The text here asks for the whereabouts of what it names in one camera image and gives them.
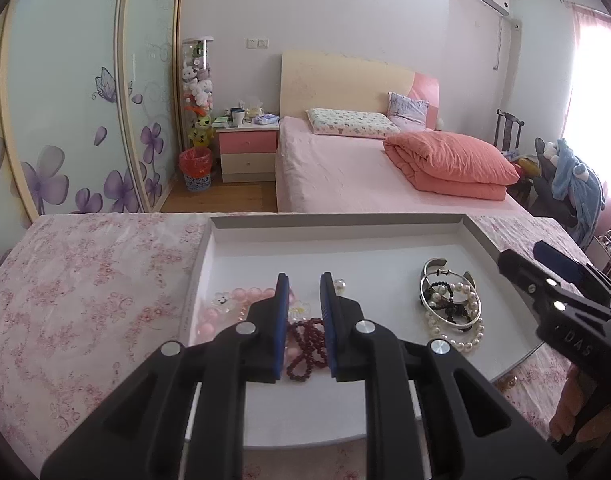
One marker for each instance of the red lined waste basket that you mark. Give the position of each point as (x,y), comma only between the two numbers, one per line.
(196,167)

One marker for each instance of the pink bed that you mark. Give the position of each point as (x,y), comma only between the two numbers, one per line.
(335,170)

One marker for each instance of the pink beige nightstand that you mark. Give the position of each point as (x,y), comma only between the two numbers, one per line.
(245,160)

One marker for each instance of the light blue garment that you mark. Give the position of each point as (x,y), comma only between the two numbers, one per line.
(580,185)

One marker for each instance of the white mug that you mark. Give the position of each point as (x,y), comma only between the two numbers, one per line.
(238,117)

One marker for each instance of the grey cardboard tray box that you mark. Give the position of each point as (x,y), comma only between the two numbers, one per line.
(385,270)

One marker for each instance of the white patterned pillow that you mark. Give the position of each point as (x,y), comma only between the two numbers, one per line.
(350,124)

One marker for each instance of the blue tissue pack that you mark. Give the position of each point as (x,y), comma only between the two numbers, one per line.
(266,119)

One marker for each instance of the plush toy display tube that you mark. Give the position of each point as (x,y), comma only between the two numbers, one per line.
(199,85)

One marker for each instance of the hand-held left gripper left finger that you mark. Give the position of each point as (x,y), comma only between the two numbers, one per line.
(283,300)

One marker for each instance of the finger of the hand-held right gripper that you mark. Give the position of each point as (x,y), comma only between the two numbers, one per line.
(523,272)
(555,256)

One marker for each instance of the white wall switch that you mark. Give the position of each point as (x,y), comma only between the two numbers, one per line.
(258,44)

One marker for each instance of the thin silver bangle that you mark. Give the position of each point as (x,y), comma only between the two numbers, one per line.
(438,319)

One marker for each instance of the colourful cloth pile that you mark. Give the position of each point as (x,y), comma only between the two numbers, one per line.
(525,165)

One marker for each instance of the beige pink headboard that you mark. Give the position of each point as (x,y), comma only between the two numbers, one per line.
(335,80)

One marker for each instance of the salmon folded quilt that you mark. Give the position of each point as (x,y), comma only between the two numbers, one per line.
(450,160)

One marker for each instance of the lilac patterned pillow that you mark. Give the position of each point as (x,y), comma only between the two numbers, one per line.
(408,110)

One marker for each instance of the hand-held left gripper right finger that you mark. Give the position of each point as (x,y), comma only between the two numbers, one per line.
(328,305)

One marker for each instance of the dark chair with clothes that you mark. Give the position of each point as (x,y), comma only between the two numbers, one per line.
(545,195)

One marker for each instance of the person's right hand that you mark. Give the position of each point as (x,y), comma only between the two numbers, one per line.
(565,410)

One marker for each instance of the dark wooden chair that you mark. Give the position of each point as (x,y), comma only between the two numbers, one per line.
(508,130)

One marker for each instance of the floral sliding door wardrobe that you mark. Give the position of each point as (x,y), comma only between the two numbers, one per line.
(60,85)

